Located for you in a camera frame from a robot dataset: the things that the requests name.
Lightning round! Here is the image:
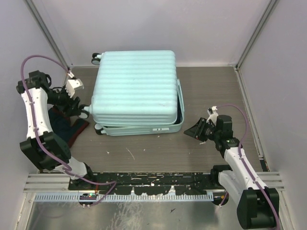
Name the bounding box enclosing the aluminium frame rail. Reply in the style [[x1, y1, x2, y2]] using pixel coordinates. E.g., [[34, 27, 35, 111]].
[[24, 172, 285, 193]]

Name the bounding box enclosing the mint green suitcase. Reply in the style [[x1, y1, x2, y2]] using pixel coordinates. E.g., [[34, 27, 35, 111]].
[[84, 50, 185, 136]]

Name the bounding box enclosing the navy garment with red trim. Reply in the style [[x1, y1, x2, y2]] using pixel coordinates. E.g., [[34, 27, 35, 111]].
[[48, 107, 90, 148]]

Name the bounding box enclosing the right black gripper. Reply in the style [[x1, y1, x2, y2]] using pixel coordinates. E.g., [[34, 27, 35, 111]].
[[184, 117, 220, 142]]

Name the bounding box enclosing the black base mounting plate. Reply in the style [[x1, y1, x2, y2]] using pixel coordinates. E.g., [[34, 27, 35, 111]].
[[68, 172, 224, 196]]

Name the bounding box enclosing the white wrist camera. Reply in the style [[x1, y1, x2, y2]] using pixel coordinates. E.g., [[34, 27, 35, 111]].
[[206, 106, 218, 125], [64, 71, 84, 98]]

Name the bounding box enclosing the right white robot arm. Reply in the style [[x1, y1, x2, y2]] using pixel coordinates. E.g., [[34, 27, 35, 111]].
[[184, 115, 280, 230]]

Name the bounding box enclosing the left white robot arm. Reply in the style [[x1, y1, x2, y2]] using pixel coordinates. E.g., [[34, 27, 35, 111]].
[[16, 70, 96, 190]]

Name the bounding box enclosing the white slotted cable duct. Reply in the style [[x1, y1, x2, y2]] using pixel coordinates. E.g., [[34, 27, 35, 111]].
[[34, 192, 213, 202]]

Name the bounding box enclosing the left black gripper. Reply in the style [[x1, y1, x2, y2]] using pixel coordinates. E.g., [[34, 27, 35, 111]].
[[47, 84, 81, 116]]

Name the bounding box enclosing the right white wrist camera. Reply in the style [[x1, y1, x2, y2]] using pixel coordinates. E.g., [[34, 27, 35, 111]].
[[206, 106, 218, 125]]

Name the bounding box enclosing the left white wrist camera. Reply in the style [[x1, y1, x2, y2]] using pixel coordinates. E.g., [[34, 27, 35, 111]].
[[64, 71, 84, 98]]

